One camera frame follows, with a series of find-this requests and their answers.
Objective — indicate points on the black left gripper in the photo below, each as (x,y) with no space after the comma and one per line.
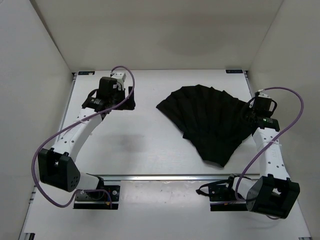
(131,104)

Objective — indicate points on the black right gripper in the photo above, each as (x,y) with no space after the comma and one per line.
(247,108)

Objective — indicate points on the black pleated skirt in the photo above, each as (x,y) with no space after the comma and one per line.
(210,119)

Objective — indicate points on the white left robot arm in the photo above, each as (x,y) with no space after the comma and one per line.
(57,165)

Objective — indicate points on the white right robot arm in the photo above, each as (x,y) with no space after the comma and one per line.
(274,193)

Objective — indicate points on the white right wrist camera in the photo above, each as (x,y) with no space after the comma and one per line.
(261,94)

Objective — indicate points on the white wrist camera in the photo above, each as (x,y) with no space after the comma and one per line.
(261,94)
(120,77)

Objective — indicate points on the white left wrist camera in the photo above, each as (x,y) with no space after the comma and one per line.
(120,77)

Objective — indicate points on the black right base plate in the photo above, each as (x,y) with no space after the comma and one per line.
(222,198)

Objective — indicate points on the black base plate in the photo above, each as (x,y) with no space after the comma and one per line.
(222,198)
(99,200)

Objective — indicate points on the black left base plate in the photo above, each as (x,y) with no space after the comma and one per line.
(99,200)

